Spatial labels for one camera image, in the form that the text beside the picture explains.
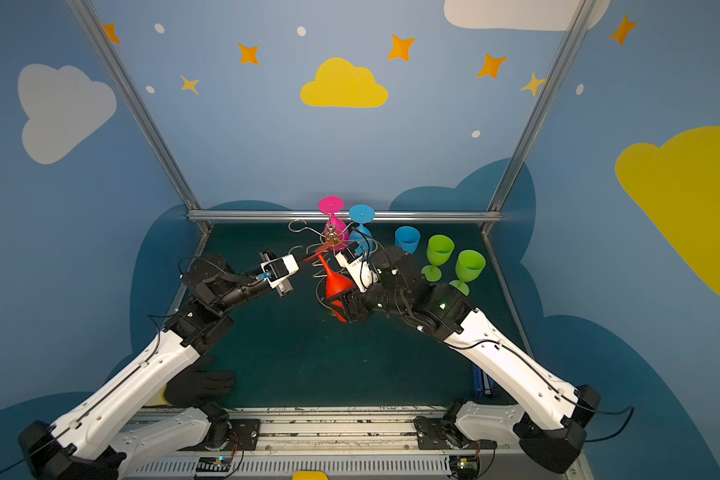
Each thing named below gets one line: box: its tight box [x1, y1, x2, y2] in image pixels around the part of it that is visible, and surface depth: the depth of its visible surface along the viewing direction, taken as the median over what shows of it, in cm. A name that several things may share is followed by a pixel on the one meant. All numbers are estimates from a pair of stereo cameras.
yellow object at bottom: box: [292, 471, 329, 480], surface depth 70 cm
